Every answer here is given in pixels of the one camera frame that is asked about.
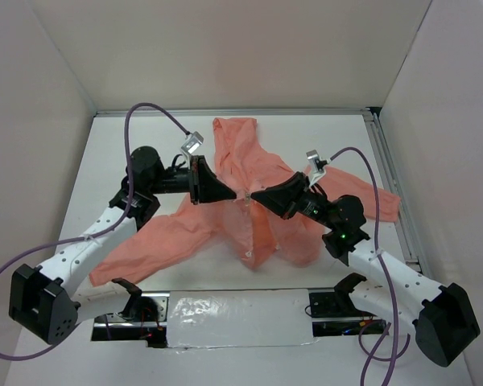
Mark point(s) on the aluminium frame rail back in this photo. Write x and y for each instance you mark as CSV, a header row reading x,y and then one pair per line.
x,y
233,112

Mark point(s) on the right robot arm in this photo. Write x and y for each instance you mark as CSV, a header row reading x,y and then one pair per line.
x,y
440,317

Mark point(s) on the aluminium frame rail right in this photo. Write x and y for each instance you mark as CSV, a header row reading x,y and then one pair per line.
x,y
411,247

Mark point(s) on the white front cover panel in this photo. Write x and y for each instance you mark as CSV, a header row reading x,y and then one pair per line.
x,y
245,318

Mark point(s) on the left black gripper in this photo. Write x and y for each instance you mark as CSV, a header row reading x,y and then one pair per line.
x,y
204,186

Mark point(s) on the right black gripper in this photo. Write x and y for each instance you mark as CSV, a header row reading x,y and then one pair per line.
x,y
295,190

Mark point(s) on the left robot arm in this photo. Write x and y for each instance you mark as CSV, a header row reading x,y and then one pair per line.
x,y
46,300

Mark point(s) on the aluminium frame rail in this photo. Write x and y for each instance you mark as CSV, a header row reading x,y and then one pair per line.
x,y
411,247
233,112

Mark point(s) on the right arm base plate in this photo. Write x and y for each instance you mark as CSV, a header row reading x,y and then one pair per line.
x,y
331,316

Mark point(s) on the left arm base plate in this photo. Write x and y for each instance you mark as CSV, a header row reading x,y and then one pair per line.
x,y
146,322

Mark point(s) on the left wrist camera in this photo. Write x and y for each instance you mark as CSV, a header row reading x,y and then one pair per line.
x,y
192,143

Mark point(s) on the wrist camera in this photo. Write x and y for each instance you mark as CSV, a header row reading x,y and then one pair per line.
x,y
192,143
317,167

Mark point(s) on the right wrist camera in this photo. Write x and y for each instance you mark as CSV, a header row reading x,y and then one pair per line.
x,y
317,167

